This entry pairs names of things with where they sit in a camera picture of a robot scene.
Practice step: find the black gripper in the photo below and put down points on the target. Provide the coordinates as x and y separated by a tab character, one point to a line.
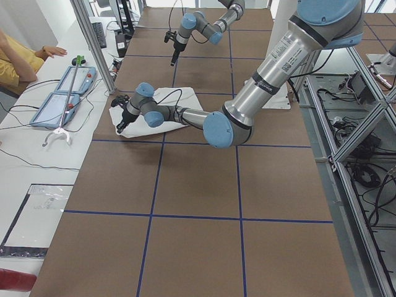
177	48
126	117

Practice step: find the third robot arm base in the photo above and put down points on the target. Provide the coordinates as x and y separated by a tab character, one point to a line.
383	63

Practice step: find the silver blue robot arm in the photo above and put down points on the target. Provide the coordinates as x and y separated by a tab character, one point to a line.
314	25
197	21

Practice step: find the far blue teach pendant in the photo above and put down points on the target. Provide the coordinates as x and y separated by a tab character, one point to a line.
83	80

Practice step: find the blue teach pendant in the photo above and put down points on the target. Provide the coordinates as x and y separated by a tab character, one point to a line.
83	80
51	110

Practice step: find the near blue teach pendant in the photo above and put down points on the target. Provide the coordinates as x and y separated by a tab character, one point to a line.
51	110

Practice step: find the black computer mouse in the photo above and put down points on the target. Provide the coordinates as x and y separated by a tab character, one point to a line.
74	61

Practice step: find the black keyboard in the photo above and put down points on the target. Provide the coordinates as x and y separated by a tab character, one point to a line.
99	33

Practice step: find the person in yellow shirt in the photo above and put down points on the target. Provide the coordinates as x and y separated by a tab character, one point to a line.
19	64

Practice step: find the clear plastic bag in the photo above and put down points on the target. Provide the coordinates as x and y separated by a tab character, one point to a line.
31	231

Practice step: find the red fire extinguisher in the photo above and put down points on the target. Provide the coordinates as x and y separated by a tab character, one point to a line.
12	280

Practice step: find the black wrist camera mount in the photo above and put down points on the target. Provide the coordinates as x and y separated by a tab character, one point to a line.
120	101
170	36

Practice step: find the green-handled reacher grabber tool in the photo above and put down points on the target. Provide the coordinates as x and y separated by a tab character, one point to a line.
60	130

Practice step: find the aluminium frame post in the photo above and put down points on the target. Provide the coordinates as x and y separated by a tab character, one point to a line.
82	16

